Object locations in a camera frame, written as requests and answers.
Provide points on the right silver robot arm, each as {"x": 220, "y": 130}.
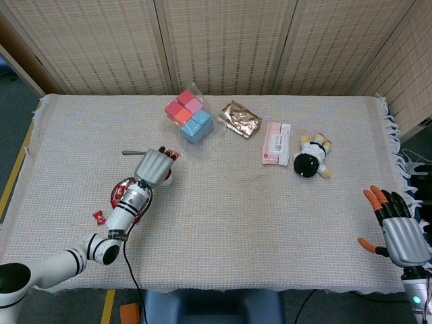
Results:
{"x": 415, "y": 293}

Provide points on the white woven tablecloth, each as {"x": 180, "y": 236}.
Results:
{"x": 236, "y": 219}

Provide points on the orange block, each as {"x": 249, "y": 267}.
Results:
{"x": 130, "y": 313}

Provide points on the pink wet wipes pack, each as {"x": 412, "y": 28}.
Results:
{"x": 276, "y": 145}

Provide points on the white paper cup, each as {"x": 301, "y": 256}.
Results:
{"x": 169, "y": 180}

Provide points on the small steel plate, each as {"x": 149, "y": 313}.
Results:
{"x": 126, "y": 180}

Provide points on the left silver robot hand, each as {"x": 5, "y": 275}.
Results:
{"x": 152, "y": 168}

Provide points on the gold foil snack packet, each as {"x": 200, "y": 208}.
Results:
{"x": 239, "y": 119}

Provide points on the woven folding screen panel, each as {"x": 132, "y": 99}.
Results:
{"x": 101, "y": 50}
{"x": 337, "y": 50}
{"x": 229, "y": 50}
{"x": 411, "y": 84}

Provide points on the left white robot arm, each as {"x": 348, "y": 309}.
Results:
{"x": 125, "y": 212}

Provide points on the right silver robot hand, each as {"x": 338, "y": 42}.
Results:
{"x": 405, "y": 243}

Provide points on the red candy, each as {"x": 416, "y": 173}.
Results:
{"x": 99, "y": 217}
{"x": 114, "y": 203}
{"x": 118, "y": 193}

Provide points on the bagged coloured foam cubes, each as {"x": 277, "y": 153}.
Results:
{"x": 195, "y": 125}

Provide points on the brown wooden panel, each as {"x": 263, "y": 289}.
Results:
{"x": 20, "y": 54}

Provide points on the steel butter knife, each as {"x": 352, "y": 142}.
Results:
{"x": 131, "y": 153}

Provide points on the black-haired plush doll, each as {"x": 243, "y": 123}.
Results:
{"x": 305, "y": 165}

